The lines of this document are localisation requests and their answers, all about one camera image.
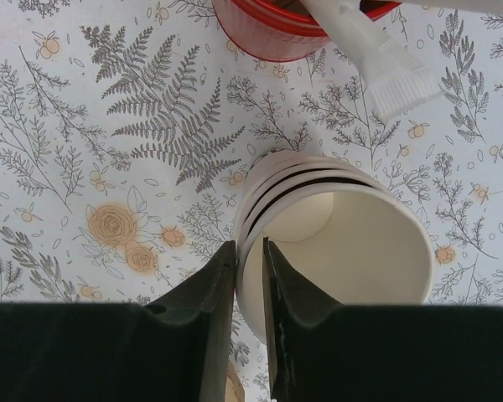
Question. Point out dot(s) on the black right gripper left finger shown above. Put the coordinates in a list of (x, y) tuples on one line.
[(175, 348)]

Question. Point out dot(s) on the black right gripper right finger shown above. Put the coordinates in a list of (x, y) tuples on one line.
[(322, 350)]

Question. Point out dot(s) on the stack of white paper cups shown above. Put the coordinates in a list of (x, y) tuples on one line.
[(337, 226)]

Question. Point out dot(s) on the brown cardboard cup carrier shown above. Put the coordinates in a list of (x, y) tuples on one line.
[(234, 390)]

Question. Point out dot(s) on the floral table mat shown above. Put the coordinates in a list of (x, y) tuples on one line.
[(127, 130)]

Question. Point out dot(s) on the white wrapped straw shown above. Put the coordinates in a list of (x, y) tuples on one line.
[(395, 80)]

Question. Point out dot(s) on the red straw holder cup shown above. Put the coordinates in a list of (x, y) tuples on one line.
[(279, 31)]

